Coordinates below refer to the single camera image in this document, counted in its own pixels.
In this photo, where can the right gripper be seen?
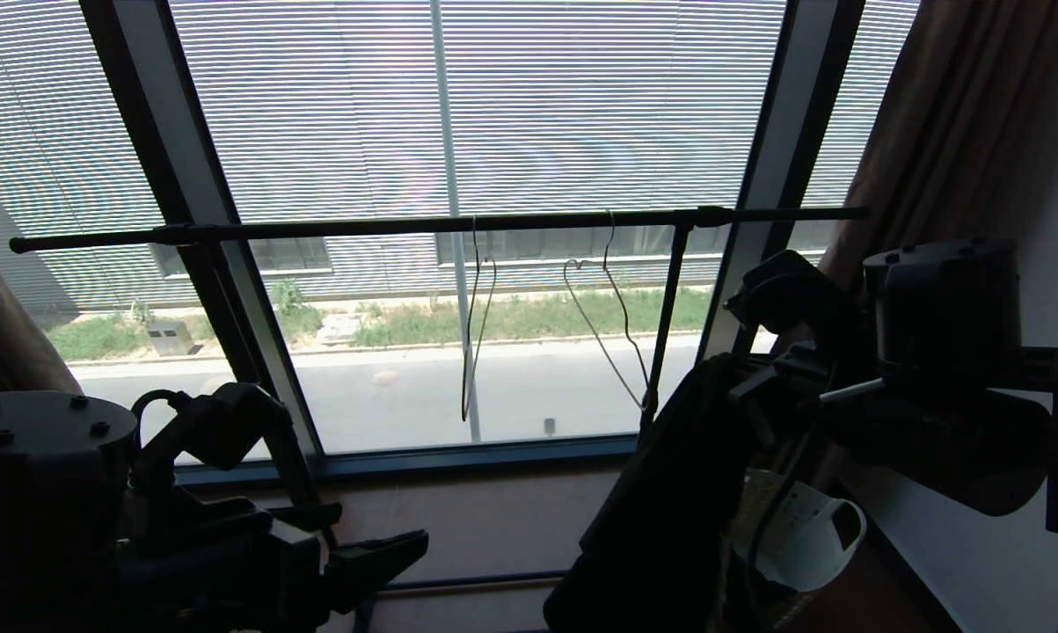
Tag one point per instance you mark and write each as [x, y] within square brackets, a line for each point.
[788, 387]

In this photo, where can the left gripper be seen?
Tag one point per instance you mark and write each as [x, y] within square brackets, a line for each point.
[282, 571]

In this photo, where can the black shorts with green print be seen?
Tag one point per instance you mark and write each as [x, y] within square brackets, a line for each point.
[652, 510]

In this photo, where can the pink clothes hanger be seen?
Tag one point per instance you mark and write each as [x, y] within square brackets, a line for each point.
[621, 303]
[467, 369]

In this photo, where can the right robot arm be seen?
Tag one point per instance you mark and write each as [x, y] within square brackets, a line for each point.
[942, 308]

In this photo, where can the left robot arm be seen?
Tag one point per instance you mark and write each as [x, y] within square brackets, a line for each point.
[45, 492]

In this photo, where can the white laundry basket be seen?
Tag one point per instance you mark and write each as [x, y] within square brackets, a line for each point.
[810, 545]

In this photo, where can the black clothes rack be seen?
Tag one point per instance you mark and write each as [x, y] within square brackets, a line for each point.
[405, 226]

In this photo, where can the brown curtain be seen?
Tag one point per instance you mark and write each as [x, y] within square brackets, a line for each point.
[951, 105]
[1, 334]

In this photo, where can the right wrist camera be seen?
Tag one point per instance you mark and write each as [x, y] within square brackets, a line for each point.
[784, 290]

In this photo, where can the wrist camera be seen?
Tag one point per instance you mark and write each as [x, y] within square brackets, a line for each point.
[784, 290]
[229, 422]

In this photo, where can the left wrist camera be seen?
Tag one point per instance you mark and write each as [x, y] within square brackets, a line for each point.
[229, 422]

